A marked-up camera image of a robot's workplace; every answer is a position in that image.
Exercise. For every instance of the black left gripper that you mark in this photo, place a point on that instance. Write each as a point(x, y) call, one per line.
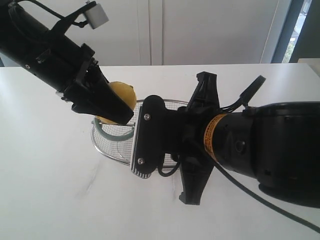
point(74, 73)

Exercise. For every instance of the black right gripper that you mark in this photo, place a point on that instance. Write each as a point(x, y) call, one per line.
point(185, 129)

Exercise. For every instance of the green handled vegetable peeler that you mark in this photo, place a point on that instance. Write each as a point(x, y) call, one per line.
point(114, 132)

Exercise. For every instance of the yellow lemon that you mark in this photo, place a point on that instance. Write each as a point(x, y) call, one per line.
point(123, 96)

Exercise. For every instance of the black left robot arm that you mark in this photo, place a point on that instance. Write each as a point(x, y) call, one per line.
point(16, 23)

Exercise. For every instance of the oval metal mesh basket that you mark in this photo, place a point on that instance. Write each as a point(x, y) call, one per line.
point(121, 152)

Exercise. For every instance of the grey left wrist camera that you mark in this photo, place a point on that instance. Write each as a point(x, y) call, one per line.
point(96, 16)

